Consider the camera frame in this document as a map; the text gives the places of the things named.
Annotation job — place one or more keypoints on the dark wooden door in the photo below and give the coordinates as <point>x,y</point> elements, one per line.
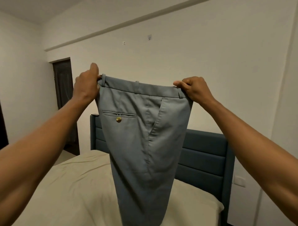
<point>65,104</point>

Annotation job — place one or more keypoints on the white wall switch plate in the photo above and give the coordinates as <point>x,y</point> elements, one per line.
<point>239,181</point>

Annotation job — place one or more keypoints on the person's right hand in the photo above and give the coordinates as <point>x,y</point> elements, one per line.
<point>197,90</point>

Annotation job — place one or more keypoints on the person's left hand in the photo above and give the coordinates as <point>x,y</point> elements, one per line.
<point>86,85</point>

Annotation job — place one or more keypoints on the person's left forearm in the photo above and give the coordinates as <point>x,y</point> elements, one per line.
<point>35,153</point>

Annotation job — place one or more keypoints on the dark blue padded headboard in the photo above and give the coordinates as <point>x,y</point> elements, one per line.
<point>204,160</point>

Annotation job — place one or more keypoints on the grey-blue trousers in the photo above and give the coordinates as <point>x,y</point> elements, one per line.
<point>144,139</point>

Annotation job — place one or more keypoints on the person's left thumb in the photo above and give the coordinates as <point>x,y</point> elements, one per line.
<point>95,69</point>

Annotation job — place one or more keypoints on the cream bed sheet mattress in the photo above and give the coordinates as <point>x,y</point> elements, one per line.
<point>76,193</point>

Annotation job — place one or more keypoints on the person's right thumb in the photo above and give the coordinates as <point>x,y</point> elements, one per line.
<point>180,84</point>

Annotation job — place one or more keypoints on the person's right forearm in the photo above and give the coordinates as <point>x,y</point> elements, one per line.
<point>253,149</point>

